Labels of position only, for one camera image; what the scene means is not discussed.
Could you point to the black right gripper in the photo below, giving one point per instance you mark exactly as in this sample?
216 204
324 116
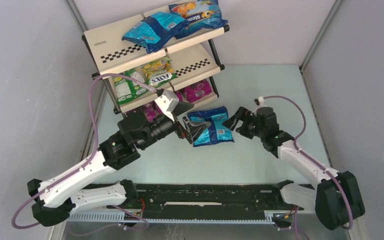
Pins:
247 122

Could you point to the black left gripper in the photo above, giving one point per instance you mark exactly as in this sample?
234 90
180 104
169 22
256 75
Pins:
184 127

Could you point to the magenta grape candy bag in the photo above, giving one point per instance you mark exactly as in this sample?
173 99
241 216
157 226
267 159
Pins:
149 110
179 95
196 91

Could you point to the teal blue candy bag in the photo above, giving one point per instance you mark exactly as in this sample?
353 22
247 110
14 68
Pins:
216 133
154 31

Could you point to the green Fox's candy bag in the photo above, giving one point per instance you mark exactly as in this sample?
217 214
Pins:
159 72

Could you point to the green candy bag nutrition side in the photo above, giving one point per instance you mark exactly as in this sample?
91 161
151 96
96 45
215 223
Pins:
125 90

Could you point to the blue fruit candy bag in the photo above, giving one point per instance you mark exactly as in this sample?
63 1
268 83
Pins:
201 14

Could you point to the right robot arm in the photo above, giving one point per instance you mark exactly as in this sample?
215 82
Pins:
334 197

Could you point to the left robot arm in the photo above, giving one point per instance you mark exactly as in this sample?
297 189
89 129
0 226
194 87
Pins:
56 199

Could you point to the beige three-tier shelf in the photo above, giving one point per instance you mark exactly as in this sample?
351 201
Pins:
193 58

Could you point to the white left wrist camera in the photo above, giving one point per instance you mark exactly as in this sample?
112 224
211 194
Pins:
167 101

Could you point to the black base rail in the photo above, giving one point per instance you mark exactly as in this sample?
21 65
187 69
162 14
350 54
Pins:
208 202

